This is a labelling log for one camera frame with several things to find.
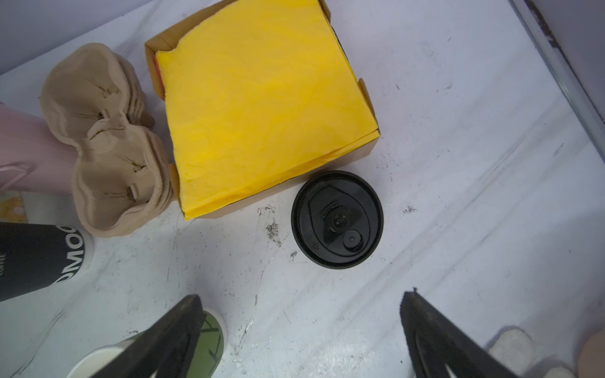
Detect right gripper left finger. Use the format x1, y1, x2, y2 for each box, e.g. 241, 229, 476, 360
94, 295, 205, 377

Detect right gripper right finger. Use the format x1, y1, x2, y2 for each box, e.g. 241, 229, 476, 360
400, 291, 515, 378

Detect green paper cup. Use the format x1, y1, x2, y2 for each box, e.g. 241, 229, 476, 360
67, 308, 227, 377

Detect white work glove right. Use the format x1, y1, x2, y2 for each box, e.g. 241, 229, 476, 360
488, 328, 576, 378

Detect stack of black cup lids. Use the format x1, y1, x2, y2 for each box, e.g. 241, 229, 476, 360
291, 170, 384, 269

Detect stack of black paper cups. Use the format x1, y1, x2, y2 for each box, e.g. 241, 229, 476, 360
1, 222, 95, 302

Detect pink utensil holder cup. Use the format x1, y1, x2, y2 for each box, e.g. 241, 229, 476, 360
1, 104, 78, 195

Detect brown pulp cup carriers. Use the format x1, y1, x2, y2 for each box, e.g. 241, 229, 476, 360
40, 43, 175, 238

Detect cardboard box of napkins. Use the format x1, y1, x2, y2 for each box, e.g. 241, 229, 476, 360
144, 0, 381, 221

